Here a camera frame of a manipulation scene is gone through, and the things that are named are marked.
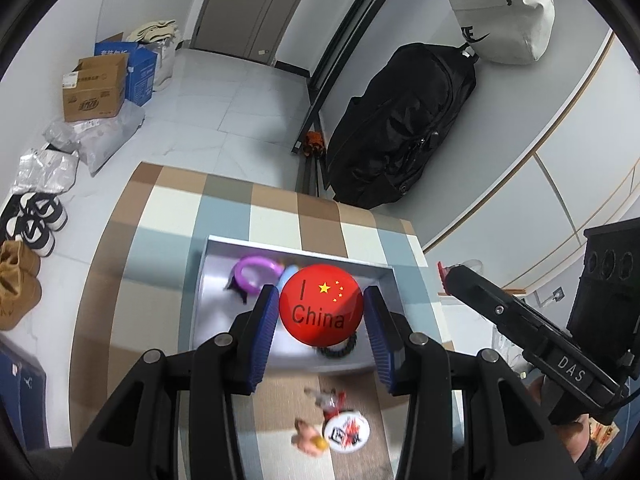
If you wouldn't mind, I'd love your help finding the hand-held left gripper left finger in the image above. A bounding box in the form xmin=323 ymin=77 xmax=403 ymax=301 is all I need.
xmin=75 ymin=284 xmax=281 ymax=480

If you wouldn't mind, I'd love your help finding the silver plastic bag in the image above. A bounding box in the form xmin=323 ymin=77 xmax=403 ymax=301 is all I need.
xmin=12 ymin=149 xmax=81 ymax=197

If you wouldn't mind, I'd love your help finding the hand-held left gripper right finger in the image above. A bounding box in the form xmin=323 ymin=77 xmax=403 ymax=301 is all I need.
xmin=363 ymin=285 xmax=566 ymax=480

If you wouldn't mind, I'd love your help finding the blue cardboard box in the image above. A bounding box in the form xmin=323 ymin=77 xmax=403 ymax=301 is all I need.
xmin=94 ymin=32 xmax=160 ymax=107

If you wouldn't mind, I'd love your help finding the beige tote bag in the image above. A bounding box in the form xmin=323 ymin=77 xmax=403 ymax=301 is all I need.
xmin=126 ymin=20 xmax=180 ymax=46

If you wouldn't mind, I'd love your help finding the black coil hair tie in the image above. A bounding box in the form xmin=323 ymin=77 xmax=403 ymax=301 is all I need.
xmin=315 ymin=331 xmax=359 ymax=361

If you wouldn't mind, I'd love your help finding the small doll keychain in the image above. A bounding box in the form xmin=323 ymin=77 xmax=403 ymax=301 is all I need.
xmin=305 ymin=387 xmax=346 ymax=413

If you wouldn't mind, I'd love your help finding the beige hanging bag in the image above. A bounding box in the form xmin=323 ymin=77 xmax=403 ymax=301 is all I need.
xmin=439 ymin=0 xmax=556 ymax=65

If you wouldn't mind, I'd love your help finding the black backpack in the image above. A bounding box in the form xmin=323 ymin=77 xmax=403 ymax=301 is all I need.
xmin=322 ymin=42 xmax=477 ymax=210

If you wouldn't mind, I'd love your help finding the silver cardboard box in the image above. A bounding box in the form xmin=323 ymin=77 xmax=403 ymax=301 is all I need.
xmin=189 ymin=234 xmax=407 ymax=376

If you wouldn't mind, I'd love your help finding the white plastic bag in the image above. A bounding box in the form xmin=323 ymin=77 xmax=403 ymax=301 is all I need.
xmin=150 ymin=35 xmax=179 ymax=92

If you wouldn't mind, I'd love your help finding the white plush charm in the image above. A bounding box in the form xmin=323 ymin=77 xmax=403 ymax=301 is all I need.
xmin=292 ymin=420 xmax=328 ymax=456

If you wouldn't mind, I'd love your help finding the black and white sneaker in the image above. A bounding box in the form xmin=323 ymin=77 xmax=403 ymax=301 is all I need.
xmin=20 ymin=192 xmax=68 ymax=232
xmin=0 ymin=205 xmax=56 ymax=258

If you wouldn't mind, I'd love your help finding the blue ring bracelet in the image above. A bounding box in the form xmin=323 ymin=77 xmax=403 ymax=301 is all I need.
xmin=276 ymin=261 xmax=301 ymax=292

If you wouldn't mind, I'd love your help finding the black metal stand frame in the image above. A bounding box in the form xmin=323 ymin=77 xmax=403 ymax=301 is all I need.
xmin=291 ymin=0 xmax=416 ymax=201

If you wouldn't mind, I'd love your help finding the checkered tablecloth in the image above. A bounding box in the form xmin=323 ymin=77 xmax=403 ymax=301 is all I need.
xmin=70 ymin=161 xmax=458 ymax=480

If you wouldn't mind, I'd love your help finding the grey entrance door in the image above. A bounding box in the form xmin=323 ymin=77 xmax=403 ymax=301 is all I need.
xmin=192 ymin=0 xmax=326 ymax=67

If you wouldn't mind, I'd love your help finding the grey plastic mailer bag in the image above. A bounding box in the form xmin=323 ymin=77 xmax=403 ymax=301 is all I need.
xmin=42 ymin=100 xmax=146 ymax=177

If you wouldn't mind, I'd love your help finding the orange tool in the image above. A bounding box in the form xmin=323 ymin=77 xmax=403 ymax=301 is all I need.
xmin=300 ymin=131 xmax=326 ymax=157

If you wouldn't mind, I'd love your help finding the brown suede boot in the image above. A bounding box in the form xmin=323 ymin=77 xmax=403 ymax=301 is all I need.
xmin=0 ymin=240 xmax=42 ymax=277
xmin=0 ymin=272 xmax=43 ymax=332

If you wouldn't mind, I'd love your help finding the white wardrobe with wooden trim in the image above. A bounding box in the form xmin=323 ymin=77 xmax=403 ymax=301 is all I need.
xmin=422 ymin=25 xmax=640 ymax=301

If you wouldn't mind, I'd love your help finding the purple ring bracelet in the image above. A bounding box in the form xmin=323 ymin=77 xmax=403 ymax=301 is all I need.
xmin=225 ymin=255 xmax=280 ymax=306

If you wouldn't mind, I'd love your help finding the person's right hand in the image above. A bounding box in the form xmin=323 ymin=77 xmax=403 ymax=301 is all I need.
xmin=554 ymin=417 xmax=598 ymax=467

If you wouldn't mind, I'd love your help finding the dark blue shoebox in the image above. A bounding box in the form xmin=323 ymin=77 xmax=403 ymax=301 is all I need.
xmin=0 ymin=340 xmax=48 ymax=451

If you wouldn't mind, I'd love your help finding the white and red round badge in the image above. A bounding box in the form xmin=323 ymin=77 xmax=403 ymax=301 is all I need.
xmin=322 ymin=410 xmax=372 ymax=453

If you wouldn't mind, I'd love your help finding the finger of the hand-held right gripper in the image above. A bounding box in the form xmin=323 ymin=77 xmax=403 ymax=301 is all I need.
xmin=444 ymin=264 xmax=575 ymax=357

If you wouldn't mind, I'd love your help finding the brown cardboard box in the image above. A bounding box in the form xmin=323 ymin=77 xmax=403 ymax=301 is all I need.
xmin=62 ymin=54 xmax=128 ymax=123

